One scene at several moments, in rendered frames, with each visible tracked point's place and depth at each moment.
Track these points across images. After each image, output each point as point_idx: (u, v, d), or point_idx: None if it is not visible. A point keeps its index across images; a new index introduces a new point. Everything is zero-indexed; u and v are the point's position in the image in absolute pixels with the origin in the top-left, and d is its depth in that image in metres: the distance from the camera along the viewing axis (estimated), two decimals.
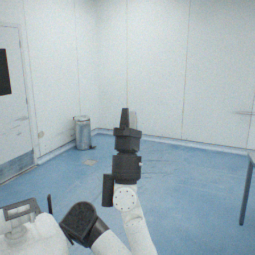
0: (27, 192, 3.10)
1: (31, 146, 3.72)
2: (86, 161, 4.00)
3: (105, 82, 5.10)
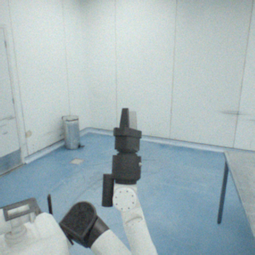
0: (11, 190, 3.13)
1: (18, 145, 3.76)
2: (73, 160, 4.04)
3: (95, 82, 5.13)
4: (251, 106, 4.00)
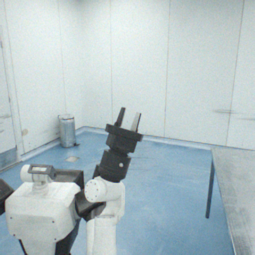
0: None
1: (14, 143, 3.84)
2: (69, 158, 4.12)
3: (91, 82, 5.21)
4: (242, 106, 4.08)
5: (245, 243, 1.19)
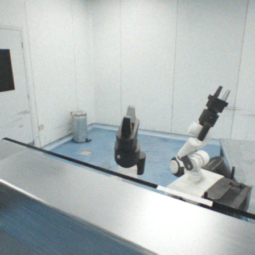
0: None
1: (32, 138, 4.10)
2: (82, 152, 4.38)
3: (101, 81, 5.47)
4: (246, 102, 4.34)
5: None
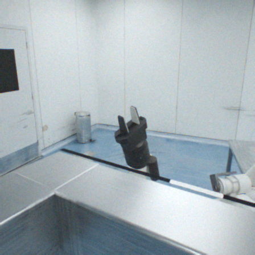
0: None
1: (36, 138, 4.06)
2: (86, 153, 4.34)
3: (104, 81, 5.44)
4: (251, 103, 4.31)
5: None
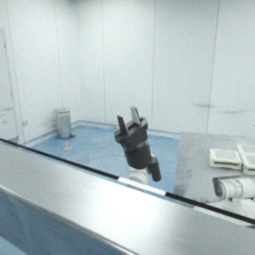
0: None
1: (16, 133, 4.33)
2: (64, 147, 4.61)
3: (85, 79, 5.71)
4: (219, 100, 4.57)
5: (182, 188, 1.68)
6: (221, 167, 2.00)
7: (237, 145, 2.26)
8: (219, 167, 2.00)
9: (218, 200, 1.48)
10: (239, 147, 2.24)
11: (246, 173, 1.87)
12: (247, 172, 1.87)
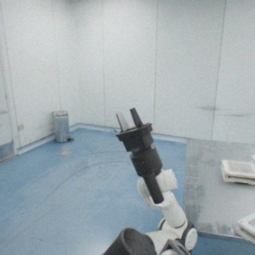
0: (3, 177, 3.47)
1: (11, 138, 4.10)
2: (62, 152, 4.38)
3: (85, 81, 5.47)
4: (226, 102, 4.34)
5: (194, 210, 1.45)
6: (235, 181, 1.76)
7: (252, 156, 2.03)
8: (234, 181, 1.77)
9: (238, 227, 1.24)
10: (254, 157, 2.01)
11: None
12: None
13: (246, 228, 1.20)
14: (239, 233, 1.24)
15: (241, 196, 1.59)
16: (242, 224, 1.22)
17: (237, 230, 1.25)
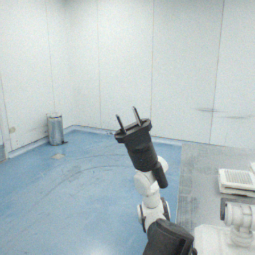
0: None
1: (1, 140, 3.95)
2: (55, 155, 4.23)
3: (79, 81, 5.32)
4: (225, 104, 4.19)
5: (186, 227, 1.30)
6: (233, 193, 1.62)
7: (251, 164, 1.88)
8: (231, 193, 1.62)
9: None
10: (254, 165, 1.86)
11: None
12: None
13: None
14: None
15: None
16: None
17: None
